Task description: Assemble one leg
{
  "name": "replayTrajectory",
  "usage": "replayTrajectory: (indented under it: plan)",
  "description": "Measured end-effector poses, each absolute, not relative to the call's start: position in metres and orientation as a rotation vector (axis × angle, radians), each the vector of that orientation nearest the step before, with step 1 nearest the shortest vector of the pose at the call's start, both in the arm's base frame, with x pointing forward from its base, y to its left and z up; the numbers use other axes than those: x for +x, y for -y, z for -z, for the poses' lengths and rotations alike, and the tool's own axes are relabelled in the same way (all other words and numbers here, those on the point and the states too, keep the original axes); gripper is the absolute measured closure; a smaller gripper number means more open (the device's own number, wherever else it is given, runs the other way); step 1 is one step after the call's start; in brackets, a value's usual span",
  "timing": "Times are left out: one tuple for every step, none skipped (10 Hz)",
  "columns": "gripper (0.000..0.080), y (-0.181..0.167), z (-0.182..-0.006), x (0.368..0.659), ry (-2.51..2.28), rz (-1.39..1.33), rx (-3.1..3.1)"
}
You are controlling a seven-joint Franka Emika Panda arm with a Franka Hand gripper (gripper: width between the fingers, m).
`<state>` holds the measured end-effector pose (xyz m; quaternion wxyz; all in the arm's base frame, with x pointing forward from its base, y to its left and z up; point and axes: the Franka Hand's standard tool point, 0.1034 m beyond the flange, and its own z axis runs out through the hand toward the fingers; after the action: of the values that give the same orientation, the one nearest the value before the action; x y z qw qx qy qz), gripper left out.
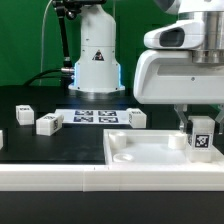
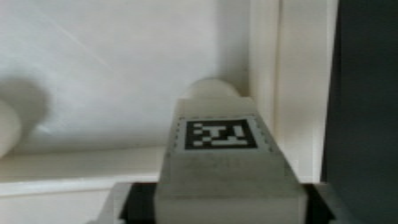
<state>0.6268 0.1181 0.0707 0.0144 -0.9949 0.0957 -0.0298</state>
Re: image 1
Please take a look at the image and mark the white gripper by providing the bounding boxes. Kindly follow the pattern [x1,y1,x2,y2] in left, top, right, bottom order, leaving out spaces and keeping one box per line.
[133,50,224,134]

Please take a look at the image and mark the white square tabletop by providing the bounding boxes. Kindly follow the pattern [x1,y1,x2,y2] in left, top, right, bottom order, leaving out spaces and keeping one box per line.
[103,129,224,165]

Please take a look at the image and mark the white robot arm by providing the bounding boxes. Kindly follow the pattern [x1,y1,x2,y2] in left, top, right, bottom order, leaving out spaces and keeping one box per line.
[70,0,224,129]

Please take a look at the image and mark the sheet with fiducial tags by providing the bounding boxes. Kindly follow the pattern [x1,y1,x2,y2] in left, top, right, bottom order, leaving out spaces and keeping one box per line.
[56,109,129,125]

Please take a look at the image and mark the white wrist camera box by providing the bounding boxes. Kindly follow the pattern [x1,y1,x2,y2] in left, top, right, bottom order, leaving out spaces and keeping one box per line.
[144,20,205,49]

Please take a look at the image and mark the black cable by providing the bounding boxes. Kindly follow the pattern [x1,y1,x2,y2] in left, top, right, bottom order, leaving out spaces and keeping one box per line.
[22,68,74,88]

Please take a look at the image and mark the grey cable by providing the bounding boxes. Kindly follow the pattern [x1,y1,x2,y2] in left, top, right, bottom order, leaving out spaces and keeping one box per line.
[38,0,54,86]

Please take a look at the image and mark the white front fence wall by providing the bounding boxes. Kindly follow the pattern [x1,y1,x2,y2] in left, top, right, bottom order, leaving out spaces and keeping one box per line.
[0,164,224,192]

